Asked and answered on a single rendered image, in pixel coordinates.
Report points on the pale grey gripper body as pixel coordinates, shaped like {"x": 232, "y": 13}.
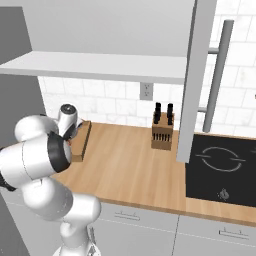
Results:
{"x": 80, "y": 123}

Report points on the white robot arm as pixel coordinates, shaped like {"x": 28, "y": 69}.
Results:
{"x": 33, "y": 160}

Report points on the wooden tray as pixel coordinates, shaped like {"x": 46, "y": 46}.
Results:
{"x": 82, "y": 141}

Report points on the dark grey tall cabinet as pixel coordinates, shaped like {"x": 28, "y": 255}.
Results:
{"x": 20, "y": 93}

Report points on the light grey cabinet door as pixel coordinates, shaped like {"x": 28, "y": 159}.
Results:
{"x": 193, "y": 83}

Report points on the wooden knife block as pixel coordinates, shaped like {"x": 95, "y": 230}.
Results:
{"x": 162, "y": 133}

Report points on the grey drawer front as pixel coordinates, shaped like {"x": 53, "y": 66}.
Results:
{"x": 213, "y": 240}
{"x": 136, "y": 233}

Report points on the black hob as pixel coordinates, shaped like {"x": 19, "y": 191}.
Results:
{"x": 226, "y": 173}

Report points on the grey wall socket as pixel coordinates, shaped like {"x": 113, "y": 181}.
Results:
{"x": 146, "y": 91}

